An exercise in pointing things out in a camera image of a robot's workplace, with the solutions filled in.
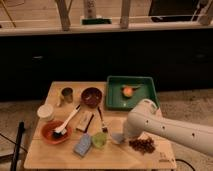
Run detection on light blue towel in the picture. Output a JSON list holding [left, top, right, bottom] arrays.
[[110, 133, 125, 144]]

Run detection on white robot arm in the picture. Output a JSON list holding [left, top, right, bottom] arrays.
[[123, 99, 213, 157]]

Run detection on purple bowl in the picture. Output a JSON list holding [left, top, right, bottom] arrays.
[[81, 87, 102, 108]]

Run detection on orange bowl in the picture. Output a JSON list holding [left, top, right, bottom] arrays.
[[41, 120, 72, 145]]

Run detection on green plastic tray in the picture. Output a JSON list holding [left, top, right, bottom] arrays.
[[105, 76, 158, 111]]

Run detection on orange fruit with leaf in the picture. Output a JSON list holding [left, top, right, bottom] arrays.
[[122, 85, 140, 98]]

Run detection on metal cup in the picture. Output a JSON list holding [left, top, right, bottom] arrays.
[[61, 87, 73, 103]]

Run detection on metal fork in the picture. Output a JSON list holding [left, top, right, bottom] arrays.
[[97, 106, 108, 133]]

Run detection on green small cup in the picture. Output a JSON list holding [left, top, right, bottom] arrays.
[[92, 132, 107, 148]]

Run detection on white lidded cup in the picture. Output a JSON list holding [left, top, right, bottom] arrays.
[[37, 104, 54, 122]]

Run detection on blue sponge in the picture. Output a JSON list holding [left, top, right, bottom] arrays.
[[74, 133, 91, 157]]

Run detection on green base stand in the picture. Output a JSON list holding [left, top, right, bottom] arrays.
[[82, 18, 111, 25]]

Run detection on brown dried scraps pile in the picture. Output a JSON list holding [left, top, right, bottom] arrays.
[[129, 137, 155, 154]]

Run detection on black pole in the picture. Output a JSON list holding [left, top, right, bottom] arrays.
[[10, 122, 25, 171]]

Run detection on white handled brush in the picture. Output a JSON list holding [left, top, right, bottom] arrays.
[[53, 105, 81, 138]]

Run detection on black cable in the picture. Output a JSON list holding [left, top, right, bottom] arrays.
[[174, 158, 198, 171]]

